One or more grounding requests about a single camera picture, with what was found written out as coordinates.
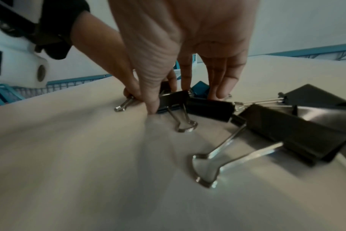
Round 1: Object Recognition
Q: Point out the teal wire basket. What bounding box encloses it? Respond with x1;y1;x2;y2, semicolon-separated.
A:
16;73;114;100

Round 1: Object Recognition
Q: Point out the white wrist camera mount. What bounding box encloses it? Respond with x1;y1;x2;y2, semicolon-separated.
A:
0;6;50;88

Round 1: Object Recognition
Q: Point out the person's left hand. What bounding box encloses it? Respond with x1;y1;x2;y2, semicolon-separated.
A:
71;11;145;102

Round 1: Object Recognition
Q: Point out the small black binder clip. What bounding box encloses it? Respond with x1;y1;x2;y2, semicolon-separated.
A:
114;81;198;133

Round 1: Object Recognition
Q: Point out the large black binder clip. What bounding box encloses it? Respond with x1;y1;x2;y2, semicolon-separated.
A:
192;103;346;189
278;83;346;137

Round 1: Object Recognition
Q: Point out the person's right hand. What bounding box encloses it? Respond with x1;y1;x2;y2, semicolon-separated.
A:
108;0;261;115

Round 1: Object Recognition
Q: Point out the teal plastic crate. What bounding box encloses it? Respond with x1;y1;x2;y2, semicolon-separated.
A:
0;83;26;108

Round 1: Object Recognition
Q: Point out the medium black binder clip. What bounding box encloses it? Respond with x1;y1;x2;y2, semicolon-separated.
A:
186;97;285;123

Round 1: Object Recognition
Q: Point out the teal metal rail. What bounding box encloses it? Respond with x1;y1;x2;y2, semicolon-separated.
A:
248;43;346;61

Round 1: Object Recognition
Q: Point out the blue binder clip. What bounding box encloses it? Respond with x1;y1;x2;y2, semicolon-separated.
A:
189;81;211;100

